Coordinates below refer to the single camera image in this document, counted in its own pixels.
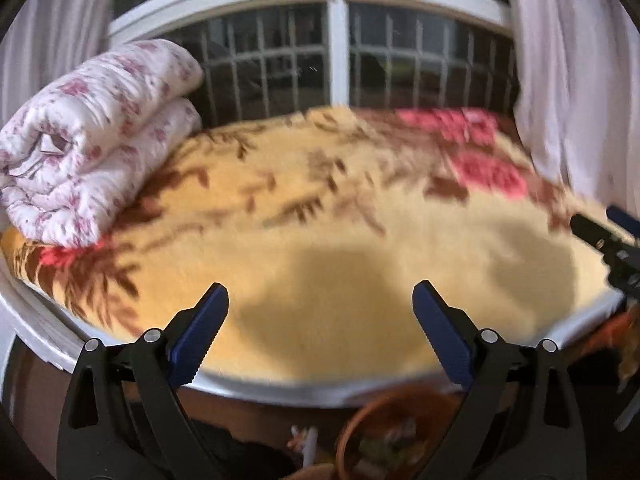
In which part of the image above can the folded pink floral quilt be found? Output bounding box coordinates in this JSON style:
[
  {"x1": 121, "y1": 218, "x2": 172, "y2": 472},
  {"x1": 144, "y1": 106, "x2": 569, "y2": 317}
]
[{"x1": 0, "y1": 39, "x2": 206, "y2": 249}]

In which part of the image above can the dark cloth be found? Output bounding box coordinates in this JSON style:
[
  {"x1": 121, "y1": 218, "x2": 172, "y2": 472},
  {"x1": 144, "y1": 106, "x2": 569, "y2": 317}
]
[{"x1": 192, "y1": 420, "x2": 301, "y2": 480}]

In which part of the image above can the orange wrapper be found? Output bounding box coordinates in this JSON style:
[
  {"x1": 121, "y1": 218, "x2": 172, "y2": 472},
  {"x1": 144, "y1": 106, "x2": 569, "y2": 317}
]
[{"x1": 572, "y1": 304, "x2": 640, "y2": 393}]

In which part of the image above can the pale pink curtain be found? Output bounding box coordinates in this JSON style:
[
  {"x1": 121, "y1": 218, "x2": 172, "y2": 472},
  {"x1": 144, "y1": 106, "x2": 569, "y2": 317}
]
[
  {"x1": 0, "y1": 0, "x2": 122, "y2": 128},
  {"x1": 504, "y1": 0, "x2": 640, "y2": 211}
]

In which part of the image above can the metal window grille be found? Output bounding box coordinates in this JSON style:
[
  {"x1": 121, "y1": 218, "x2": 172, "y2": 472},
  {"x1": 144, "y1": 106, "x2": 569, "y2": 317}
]
[{"x1": 162, "y1": 1, "x2": 518, "y2": 128}]

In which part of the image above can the white stick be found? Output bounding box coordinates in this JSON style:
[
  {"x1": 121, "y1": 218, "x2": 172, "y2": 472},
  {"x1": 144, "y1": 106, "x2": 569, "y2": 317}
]
[{"x1": 613, "y1": 395, "x2": 640, "y2": 433}]

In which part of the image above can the white yellow snack packet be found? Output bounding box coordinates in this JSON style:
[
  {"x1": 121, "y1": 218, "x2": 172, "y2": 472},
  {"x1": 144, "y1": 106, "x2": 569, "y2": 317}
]
[{"x1": 286, "y1": 424, "x2": 321, "y2": 467}]

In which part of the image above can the white window frame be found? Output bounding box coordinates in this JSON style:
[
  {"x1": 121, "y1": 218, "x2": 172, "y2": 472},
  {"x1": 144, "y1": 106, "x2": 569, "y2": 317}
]
[{"x1": 106, "y1": 0, "x2": 517, "y2": 113}]

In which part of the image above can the yellow floral plush blanket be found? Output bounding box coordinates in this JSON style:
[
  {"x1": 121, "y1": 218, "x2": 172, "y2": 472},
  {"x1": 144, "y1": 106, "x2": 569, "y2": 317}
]
[{"x1": 0, "y1": 105, "x2": 632, "y2": 387}]

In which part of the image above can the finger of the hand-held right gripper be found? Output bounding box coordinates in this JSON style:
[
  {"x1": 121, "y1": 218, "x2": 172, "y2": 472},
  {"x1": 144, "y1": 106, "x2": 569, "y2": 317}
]
[
  {"x1": 570, "y1": 213, "x2": 640, "y2": 295},
  {"x1": 606, "y1": 204, "x2": 640, "y2": 239}
]

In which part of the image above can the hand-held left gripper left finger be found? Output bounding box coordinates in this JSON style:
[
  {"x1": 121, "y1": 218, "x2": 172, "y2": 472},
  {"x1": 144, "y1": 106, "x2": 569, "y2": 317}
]
[{"x1": 56, "y1": 282, "x2": 238, "y2": 480}]

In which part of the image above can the orange plastic bin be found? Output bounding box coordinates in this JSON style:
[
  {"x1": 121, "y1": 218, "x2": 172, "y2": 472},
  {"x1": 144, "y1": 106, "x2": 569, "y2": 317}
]
[{"x1": 334, "y1": 387, "x2": 467, "y2": 480}]

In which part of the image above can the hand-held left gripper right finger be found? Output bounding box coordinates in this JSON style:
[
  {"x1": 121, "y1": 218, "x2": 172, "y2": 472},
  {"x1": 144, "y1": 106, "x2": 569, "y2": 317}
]
[{"x1": 411, "y1": 280, "x2": 587, "y2": 480}]

